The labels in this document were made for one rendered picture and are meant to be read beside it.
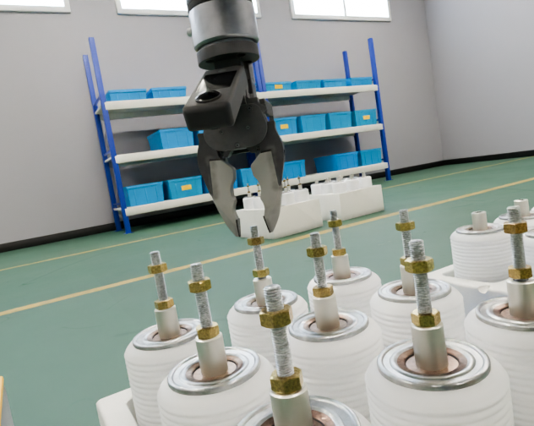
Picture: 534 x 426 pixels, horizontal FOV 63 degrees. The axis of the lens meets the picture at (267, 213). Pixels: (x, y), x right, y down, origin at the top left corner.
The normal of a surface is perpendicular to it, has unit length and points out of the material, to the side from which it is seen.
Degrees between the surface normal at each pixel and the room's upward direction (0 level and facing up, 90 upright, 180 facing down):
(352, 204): 90
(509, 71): 90
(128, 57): 90
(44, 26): 90
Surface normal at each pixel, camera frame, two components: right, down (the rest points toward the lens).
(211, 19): -0.26, 0.14
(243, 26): 0.57, -0.01
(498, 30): -0.87, 0.18
